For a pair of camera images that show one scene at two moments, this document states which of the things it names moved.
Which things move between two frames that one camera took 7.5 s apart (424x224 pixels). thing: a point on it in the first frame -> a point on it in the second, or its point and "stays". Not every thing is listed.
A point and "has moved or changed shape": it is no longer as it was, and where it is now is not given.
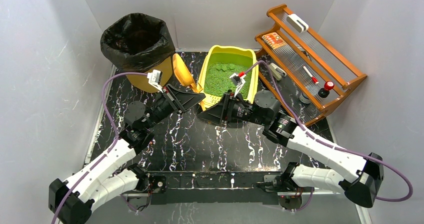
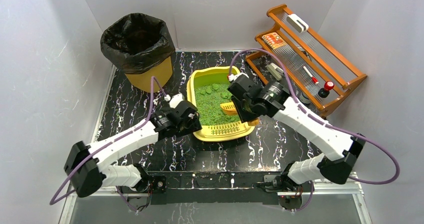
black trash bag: x=136 y=42 stays
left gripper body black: x=173 y=99 -> x=187 y=117
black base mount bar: x=215 y=187 stays
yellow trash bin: x=141 y=83 stays
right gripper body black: x=226 y=107 stays
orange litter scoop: x=183 y=74 has moved or changed shape
